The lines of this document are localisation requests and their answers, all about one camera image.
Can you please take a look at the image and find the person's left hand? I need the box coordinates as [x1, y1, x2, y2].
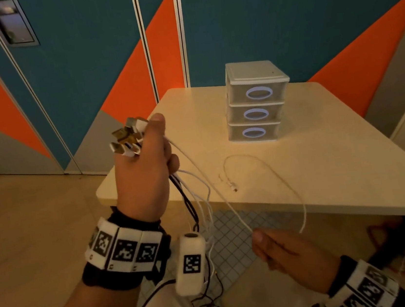
[106, 111, 188, 227]

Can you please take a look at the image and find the person's right hand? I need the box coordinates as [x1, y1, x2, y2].
[249, 218, 346, 302]

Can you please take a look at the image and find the bundle of usb cables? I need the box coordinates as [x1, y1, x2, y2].
[106, 108, 227, 307]

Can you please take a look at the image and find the long white usb cable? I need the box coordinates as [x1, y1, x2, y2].
[166, 129, 255, 244]

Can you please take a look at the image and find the clear plastic drawer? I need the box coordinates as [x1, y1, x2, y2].
[226, 95, 287, 127]
[226, 75, 292, 109]
[227, 116, 283, 146]

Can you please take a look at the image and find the white three-drawer organizer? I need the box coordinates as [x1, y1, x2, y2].
[219, 56, 297, 146]

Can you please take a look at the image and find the right marker wristband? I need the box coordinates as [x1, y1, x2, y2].
[303, 248, 405, 307]

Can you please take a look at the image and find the marker wristband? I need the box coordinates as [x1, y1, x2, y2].
[74, 200, 177, 296]
[303, 248, 405, 307]

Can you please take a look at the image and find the left marker wristband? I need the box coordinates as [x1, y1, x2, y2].
[74, 200, 177, 296]

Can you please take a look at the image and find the thin white usb cable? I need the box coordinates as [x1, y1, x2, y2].
[216, 147, 310, 243]

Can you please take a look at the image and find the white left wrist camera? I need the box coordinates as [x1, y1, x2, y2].
[169, 230, 212, 298]

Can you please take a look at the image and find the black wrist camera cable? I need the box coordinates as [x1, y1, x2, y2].
[119, 271, 237, 307]

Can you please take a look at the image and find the metal wall plate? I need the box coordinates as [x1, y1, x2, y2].
[0, 0, 40, 50]

